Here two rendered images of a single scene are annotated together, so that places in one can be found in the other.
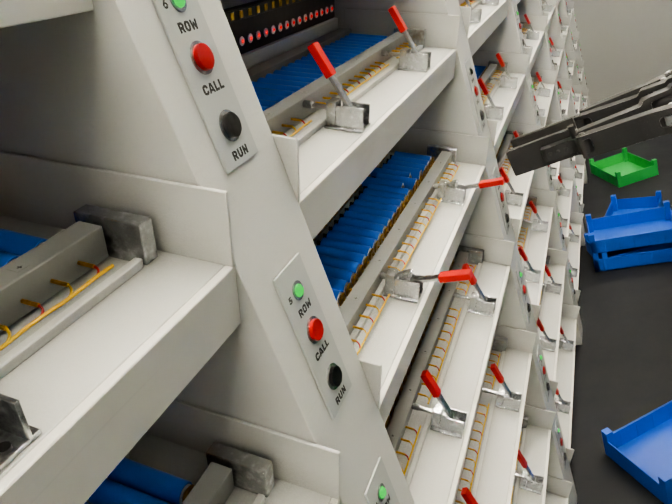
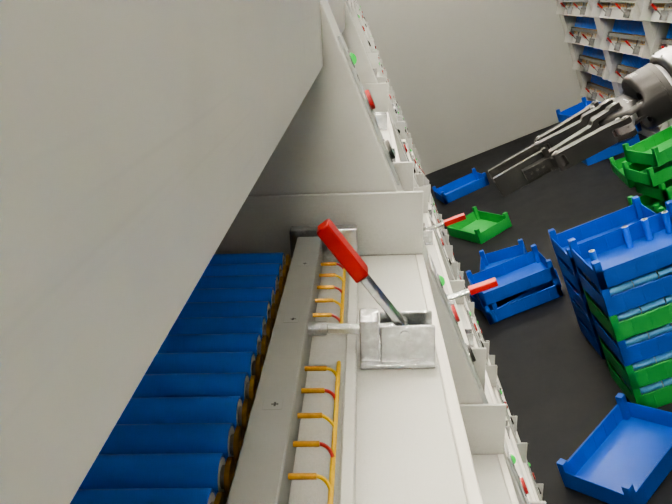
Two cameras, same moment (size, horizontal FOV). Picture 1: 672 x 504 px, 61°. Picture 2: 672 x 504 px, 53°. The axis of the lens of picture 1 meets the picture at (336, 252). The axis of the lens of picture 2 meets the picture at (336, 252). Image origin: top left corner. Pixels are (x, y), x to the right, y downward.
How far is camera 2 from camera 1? 31 cm
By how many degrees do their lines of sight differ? 19
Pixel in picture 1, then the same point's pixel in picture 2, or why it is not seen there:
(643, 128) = (602, 140)
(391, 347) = not seen: hidden behind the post
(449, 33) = (380, 99)
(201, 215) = (399, 215)
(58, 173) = (259, 206)
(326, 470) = (493, 426)
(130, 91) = (344, 124)
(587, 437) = (542, 477)
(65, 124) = (273, 161)
